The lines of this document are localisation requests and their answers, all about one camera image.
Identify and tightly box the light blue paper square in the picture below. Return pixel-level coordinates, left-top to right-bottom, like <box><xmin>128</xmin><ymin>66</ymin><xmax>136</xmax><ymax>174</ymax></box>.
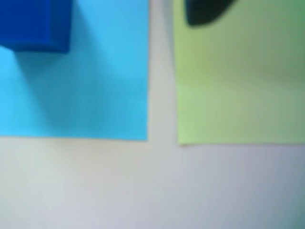
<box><xmin>0</xmin><ymin>0</ymin><xmax>149</xmax><ymax>142</ymax></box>

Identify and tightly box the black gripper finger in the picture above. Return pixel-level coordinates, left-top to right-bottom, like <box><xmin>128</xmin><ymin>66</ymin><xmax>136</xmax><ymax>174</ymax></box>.
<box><xmin>185</xmin><ymin>0</ymin><xmax>236</xmax><ymax>27</ymax></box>

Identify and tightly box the green paper square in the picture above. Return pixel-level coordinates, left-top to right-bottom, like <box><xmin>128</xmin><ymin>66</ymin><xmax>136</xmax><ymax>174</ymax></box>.
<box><xmin>172</xmin><ymin>0</ymin><xmax>305</xmax><ymax>146</ymax></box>

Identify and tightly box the small blue cube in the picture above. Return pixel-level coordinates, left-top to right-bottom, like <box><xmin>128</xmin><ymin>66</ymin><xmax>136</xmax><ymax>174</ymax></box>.
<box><xmin>0</xmin><ymin>0</ymin><xmax>72</xmax><ymax>54</ymax></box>

